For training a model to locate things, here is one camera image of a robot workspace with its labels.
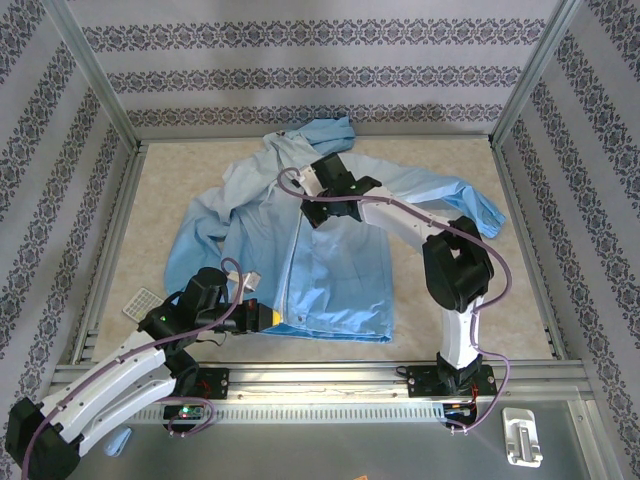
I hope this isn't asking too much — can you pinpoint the small light blue object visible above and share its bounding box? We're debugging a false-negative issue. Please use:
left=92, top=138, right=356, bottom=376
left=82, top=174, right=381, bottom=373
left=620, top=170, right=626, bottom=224
left=103, top=426, right=133, bottom=459

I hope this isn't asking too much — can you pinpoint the light blue zip jacket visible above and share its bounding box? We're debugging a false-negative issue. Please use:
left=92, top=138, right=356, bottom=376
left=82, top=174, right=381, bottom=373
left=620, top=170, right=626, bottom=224
left=164, top=117, right=508, bottom=346

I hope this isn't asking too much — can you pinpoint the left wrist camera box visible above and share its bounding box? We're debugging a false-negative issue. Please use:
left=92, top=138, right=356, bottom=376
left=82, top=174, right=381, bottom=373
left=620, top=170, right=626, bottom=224
left=226, top=269, right=263, bottom=295

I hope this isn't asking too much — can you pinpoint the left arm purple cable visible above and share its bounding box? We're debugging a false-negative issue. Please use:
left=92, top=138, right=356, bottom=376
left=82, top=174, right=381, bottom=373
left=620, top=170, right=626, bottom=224
left=19, top=257, right=246, bottom=480

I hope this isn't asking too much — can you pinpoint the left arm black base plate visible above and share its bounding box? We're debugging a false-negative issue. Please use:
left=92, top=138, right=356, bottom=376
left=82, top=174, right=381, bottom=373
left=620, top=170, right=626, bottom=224
left=192, top=367, right=230, bottom=400

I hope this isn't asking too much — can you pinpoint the aluminium mounting rail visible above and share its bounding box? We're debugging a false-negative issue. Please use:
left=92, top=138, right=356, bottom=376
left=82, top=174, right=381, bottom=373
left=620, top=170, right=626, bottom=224
left=47, top=362, right=589, bottom=404

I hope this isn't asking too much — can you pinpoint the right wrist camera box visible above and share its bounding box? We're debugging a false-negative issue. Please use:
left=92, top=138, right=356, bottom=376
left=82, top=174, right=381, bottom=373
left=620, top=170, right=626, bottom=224
left=296, top=167, right=322, bottom=195

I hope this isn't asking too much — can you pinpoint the aluminium side rail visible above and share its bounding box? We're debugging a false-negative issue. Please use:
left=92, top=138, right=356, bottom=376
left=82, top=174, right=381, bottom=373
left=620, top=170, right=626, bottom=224
left=490, top=138, right=569, bottom=360
left=69, top=142, right=149, bottom=365

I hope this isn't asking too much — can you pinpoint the aluminium frame post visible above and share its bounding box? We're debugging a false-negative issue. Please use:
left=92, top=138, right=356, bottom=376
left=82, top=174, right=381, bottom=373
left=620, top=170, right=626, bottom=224
left=489, top=0, right=586, bottom=146
left=42, top=0, right=144, bottom=151

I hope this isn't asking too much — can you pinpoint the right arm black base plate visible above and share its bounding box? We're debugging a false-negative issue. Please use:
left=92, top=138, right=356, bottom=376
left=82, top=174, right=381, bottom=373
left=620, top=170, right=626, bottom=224
left=407, top=364, right=497, bottom=400

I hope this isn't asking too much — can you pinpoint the grey metal shelf panel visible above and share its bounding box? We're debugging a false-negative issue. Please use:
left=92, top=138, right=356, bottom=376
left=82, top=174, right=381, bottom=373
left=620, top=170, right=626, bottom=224
left=49, top=423, right=601, bottom=480

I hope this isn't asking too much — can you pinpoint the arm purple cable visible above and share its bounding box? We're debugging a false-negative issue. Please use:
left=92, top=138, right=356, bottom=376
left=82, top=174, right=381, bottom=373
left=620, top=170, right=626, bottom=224
left=19, top=257, right=246, bottom=480
left=276, top=167, right=513, bottom=436

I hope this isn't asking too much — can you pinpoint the white plastic holder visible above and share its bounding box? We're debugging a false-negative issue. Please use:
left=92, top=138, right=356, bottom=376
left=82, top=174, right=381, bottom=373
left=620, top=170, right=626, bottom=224
left=501, top=407, right=545, bottom=469

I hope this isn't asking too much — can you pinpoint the circuit board with green light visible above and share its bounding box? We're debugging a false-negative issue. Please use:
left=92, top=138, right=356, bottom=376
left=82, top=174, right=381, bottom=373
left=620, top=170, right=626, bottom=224
left=163, top=403, right=206, bottom=421

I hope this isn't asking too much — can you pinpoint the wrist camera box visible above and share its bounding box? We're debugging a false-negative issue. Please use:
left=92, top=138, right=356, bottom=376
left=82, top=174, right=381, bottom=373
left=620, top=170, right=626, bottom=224
left=226, top=269, right=263, bottom=295
left=296, top=167, right=322, bottom=195

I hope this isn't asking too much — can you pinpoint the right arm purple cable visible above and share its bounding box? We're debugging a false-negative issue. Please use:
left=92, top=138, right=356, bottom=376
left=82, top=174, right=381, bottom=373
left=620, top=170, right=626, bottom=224
left=276, top=167, right=513, bottom=436

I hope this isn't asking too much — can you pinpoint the slotted grey cable duct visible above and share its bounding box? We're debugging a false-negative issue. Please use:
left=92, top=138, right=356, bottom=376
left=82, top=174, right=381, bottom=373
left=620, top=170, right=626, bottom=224
left=134, top=403, right=446, bottom=425

